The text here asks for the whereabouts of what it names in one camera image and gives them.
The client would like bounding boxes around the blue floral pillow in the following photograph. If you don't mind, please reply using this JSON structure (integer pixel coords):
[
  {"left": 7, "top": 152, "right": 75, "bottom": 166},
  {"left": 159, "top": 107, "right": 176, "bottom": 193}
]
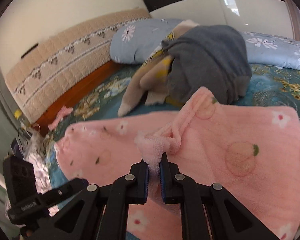
[{"left": 110, "top": 18, "right": 181, "bottom": 64}]

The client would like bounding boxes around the teal floral blanket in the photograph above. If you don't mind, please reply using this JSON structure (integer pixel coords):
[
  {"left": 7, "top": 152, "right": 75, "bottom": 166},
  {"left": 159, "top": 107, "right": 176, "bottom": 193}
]
[{"left": 46, "top": 64, "right": 300, "bottom": 188}]

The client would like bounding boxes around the pink fleece garment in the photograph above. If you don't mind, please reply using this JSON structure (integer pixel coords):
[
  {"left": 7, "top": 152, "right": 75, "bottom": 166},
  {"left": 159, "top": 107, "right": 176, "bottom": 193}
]
[{"left": 54, "top": 87, "right": 300, "bottom": 239}]

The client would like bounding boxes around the light blue floral quilt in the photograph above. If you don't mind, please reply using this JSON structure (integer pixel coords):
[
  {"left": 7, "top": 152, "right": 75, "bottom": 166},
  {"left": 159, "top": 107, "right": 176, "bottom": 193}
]
[{"left": 241, "top": 32, "right": 300, "bottom": 71}]

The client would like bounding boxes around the mustard yellow knit garment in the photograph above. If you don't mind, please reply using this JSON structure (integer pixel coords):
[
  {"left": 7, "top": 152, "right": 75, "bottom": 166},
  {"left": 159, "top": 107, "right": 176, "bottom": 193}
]
[{"left": 165, "top": 96, "right": 185, "bottom": 109}]

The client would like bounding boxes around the beige quilted headboard cover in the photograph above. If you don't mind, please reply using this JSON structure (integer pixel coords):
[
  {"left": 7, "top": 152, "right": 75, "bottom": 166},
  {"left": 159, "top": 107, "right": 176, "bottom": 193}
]
[{"left": 5, "top": 9, "right": 150, "bottom": 123}]

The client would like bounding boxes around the beige knit sweater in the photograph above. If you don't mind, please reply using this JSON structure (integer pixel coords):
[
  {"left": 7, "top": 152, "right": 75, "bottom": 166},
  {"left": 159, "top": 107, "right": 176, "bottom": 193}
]
[{"left": 117, "top": 20, "right": 202, "bottom": 117}]

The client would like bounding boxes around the pink striped small cloth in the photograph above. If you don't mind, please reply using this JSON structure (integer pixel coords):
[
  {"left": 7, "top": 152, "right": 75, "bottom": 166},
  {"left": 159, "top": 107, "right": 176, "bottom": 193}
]
[{"left": 48, "top": 106, "right": 73, "bottom": 131}]

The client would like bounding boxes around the white black wardrobe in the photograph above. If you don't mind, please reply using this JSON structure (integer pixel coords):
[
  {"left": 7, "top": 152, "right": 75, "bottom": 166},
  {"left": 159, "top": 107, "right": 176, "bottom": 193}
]
[{"left": 143, "top": 0, "right": 294, "bottom": 38}]

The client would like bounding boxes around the dark grey hoodie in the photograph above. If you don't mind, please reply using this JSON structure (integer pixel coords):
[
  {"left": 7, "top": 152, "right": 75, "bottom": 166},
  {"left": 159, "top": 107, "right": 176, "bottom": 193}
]
[{"left": 162, "top": 25, "right": 252, "bottom": 104}]

